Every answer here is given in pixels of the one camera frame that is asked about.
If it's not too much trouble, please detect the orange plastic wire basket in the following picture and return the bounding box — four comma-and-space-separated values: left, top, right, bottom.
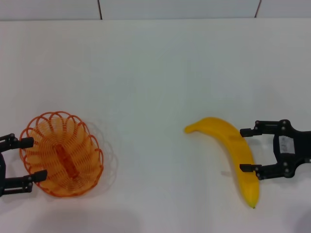
18, 111, 104, 198

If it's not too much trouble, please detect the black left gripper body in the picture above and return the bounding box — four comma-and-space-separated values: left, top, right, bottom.
0, 151, 7, 182

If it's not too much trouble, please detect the yellow banana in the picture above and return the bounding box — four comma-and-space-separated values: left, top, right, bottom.
184, 116, 260, 209

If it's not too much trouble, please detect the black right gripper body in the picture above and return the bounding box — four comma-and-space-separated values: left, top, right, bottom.
273, 119, 311, 179

